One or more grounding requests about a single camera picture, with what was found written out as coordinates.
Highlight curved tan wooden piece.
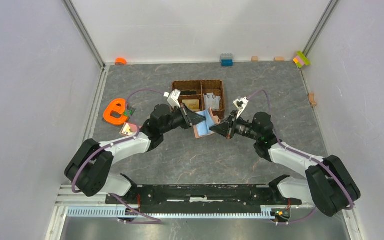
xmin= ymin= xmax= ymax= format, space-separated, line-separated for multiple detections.
xmin=308 ymin=92 xmax=318 ymax=108

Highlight blue grey toy bricks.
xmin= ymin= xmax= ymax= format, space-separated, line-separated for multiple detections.
xmin=220 ymin=53 xmax=234 ymax=67

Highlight pink picture card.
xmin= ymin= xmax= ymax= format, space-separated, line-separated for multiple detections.
xmin=119 ymin=122 xmax=141 ymax=137

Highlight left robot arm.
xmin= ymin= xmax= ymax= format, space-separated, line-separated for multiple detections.
xmin=64 ymin=104 xmax=206 ymax=204

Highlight orange tape dispenser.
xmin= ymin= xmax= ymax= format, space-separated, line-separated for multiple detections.
xmin=103 ymin=98 xmax=129 ymax=126

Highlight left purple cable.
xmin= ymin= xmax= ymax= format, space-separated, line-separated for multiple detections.
xmin=71 ymin=88 xmax=170 ymax=225

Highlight brown woven divided basket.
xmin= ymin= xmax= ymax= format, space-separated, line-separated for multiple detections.
xmin=171 ymin=79 xmax=226 ymax=120

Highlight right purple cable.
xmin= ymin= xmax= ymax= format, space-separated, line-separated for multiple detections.
xmin=247 ymin=88 xmax=355 ymax=226

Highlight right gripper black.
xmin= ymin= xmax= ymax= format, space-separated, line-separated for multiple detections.
xmin=209 ymin=110 xmax=260 ymax=141

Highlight yellow VIP card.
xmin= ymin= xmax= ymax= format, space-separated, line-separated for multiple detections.
xmin=182 ymin=99 xmax=200 ymax=112

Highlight green toy block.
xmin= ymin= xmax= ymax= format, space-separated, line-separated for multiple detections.
xmin=123 ymin=107 xmax=136 ymax=118

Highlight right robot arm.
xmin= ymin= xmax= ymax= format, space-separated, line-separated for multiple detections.
xmin=209 ymin=111 xmax=361 ymax=217

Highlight purple cable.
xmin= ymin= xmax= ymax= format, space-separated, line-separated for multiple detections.
xmin=71 ymin=88 xmax=170 ymax=225
xmin=247 ymin=88 xmax=355 ymax=226

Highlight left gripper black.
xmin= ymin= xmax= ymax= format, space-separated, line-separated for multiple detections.
xmin=161 ymin=102 xmax=207 ymax=134

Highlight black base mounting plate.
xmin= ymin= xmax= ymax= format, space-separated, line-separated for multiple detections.
xmin=121 ymin=184 xmax=302 ymax=214

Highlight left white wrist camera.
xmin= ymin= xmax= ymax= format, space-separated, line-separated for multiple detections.
xmin=163 ymin=89 xmax=181 ymax=109

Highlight small tan wooden block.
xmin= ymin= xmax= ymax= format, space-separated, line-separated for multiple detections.
xmin=251 ymin=56 xmax=259 ymax=62

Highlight flat tan wooden block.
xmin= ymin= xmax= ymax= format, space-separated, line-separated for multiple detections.
xmin=274 ymin=56 xmax=285 ymax=62

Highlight light blue cable duct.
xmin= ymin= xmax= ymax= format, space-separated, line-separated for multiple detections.
xmin=66 ymin=206 xmax=279 ymax=220

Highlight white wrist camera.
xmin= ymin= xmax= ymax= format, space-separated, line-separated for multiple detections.
xmin=163 ymin=89 xmax=181 ymax=109
xmin=233 ymin=97 xmax=249 ymax=119

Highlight grey cards in basket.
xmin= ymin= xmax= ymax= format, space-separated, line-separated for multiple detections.
xmin=203 ymin=92 xmax=221 ymax=111

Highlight black item in basket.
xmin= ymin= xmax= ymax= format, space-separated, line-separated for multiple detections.
xmin=180 ymin=90 xmax=198 ymax=96

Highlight green pink toy bricks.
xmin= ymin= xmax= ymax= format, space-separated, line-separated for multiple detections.
xmin=293 ymin=51 xmax=311 ymax=69

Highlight orange round cap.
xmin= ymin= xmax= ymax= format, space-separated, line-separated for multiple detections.
xmin=114 ymin=57 xmax=127 ymax=66

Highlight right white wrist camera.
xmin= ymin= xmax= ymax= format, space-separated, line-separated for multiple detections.
xmin=233 ymin=97 xmax=249 ymax=119

